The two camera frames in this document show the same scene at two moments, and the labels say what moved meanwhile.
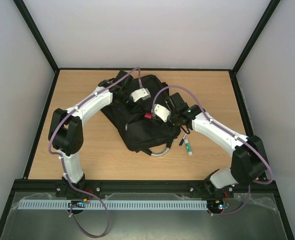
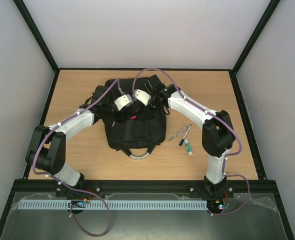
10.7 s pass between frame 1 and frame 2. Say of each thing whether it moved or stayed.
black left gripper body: moved
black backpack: moved
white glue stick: stayed
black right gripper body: moved
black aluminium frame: stayed
